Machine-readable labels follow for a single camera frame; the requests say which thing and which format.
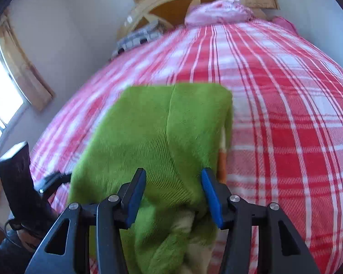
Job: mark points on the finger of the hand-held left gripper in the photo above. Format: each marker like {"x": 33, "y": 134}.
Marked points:
{"x": 55, "y": 179}

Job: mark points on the red plaid bed sheet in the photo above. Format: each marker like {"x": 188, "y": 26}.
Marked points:
{"x": 274, "y": 120}

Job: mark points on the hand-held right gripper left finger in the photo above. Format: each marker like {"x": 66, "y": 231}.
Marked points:
{"x": 135, "y": 199}

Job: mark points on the pink pillow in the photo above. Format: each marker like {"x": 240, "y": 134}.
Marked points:
{"x": 217, "y": 14}

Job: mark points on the side window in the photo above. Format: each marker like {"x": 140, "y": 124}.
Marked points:
{"x": 2, "y": 91}

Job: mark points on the cream wooden headboard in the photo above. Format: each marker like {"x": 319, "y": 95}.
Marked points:
{"x": 171, "y": 8}

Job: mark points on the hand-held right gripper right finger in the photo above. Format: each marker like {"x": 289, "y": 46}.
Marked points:
{"x": 213, "y": 199}

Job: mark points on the grey patterned pillow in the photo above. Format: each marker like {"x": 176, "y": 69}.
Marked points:
{"x": 137, "y": 38}

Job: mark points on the green striped knit sweater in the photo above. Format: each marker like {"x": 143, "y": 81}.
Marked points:
{"x": 160, "y": 134}

